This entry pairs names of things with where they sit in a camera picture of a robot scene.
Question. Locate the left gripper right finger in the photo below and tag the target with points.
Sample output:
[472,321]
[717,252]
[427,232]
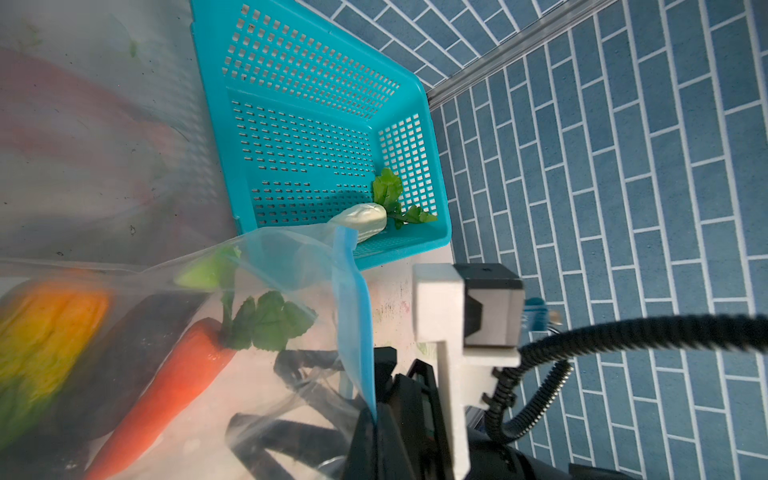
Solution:
[392,459]

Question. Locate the clear zip top bag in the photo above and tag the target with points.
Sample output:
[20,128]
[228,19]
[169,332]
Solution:
[252,359]

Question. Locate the white toy garlic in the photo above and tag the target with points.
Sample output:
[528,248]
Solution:
[367,219]

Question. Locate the black toy eggplant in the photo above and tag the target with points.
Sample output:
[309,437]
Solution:
[114,371]

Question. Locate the green toy leaf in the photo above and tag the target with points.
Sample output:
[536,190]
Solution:
[387,190]

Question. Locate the teal plastic basket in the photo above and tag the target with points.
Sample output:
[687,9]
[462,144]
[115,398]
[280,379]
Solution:
[305,118]

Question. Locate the orange toy carrot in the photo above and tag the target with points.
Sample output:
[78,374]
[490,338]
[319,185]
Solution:
[266,323]

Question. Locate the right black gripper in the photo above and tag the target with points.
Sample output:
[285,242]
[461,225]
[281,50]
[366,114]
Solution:
[412,399]

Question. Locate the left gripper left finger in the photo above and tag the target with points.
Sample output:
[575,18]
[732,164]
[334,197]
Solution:
[362,458]

